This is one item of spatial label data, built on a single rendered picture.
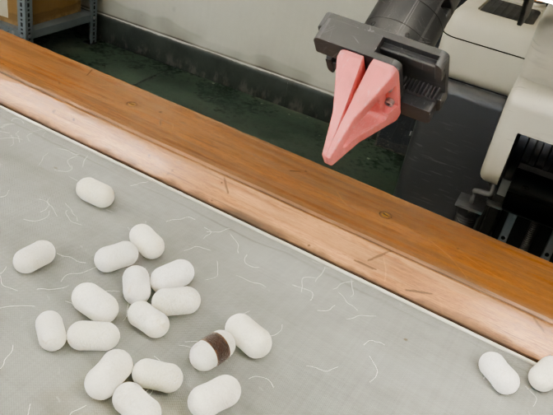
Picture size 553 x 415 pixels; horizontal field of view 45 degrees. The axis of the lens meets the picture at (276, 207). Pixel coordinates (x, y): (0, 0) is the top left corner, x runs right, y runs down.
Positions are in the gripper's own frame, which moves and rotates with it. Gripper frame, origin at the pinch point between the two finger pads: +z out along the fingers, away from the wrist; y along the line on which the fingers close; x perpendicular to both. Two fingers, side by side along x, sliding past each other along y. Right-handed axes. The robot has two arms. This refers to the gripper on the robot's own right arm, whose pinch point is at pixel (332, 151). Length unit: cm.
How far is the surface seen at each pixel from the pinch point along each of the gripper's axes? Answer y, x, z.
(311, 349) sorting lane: 4.9, 3.9, 13.3
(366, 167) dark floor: -46, 171, -66
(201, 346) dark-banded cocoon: -0.4, -2.0, 17.0
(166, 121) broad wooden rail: -22.3, 13.1, -1.0
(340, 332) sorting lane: 5.8, 5.9, 10.9
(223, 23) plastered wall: -126, 165, -96
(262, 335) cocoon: 2.3, 0.2, 14.3
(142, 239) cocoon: -11.1, 2.6, 12.2
